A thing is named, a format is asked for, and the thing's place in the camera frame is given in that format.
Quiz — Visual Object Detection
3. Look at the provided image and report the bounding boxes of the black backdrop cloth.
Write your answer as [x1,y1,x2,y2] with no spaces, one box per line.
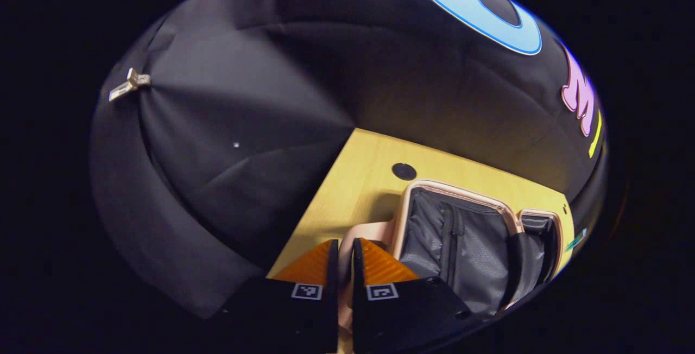
[90,0,609,319]

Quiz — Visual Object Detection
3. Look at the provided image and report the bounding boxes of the small teal cosmetic jar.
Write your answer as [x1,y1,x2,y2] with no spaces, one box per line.
[565,227,588,252]

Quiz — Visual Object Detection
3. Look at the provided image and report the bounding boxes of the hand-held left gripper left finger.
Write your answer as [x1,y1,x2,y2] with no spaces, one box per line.
[217,238,340,354]

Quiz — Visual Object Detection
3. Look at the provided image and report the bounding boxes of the pink suitcase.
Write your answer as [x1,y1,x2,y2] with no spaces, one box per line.
[338,179,566,354]

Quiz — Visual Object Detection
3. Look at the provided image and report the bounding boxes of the silver cloth clip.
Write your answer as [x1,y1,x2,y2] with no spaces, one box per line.
[109,68,151,102]

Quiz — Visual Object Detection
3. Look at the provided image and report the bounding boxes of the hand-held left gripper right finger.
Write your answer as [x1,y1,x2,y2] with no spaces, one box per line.
[352,237,473,354]

